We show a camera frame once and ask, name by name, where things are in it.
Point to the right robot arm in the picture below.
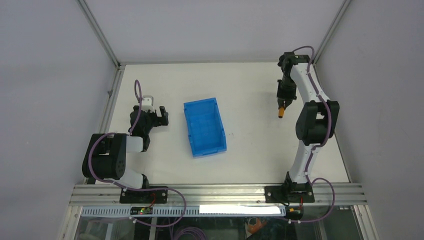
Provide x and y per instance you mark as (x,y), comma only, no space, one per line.
(316,122)

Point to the aluminium frame post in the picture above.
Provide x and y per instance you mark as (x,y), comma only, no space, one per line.
(85,8)
(332,29)

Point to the aluminium front rail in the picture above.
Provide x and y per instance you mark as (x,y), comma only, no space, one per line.
(342,194)

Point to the blue plastic bin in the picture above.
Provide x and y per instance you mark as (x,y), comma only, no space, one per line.
(206,133)

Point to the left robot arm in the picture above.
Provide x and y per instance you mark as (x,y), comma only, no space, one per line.
(105,158)

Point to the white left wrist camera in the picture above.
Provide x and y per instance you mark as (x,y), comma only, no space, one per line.
(147,104)

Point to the aluminium left frame post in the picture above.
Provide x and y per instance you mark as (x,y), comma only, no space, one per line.
(85,8)

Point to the orange handled black screwdriver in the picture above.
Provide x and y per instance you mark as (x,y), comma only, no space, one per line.
(281,112)

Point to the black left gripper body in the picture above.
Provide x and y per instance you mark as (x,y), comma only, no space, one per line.
(151,118)

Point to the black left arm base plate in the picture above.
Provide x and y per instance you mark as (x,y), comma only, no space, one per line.
(153,195)

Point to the aluminium right frame post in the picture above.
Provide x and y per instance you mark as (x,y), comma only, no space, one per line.
(332,29)

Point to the orange object below table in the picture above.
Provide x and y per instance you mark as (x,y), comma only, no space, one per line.
(254,224)

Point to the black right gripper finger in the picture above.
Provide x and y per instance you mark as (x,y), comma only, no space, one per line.
(287,103)
(280,103)

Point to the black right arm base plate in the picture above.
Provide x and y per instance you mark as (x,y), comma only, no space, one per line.
(289,194)

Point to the white slotted cable duct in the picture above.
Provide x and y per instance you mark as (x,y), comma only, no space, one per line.
(188,211)

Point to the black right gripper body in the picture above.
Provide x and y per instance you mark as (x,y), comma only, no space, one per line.
(287,88)

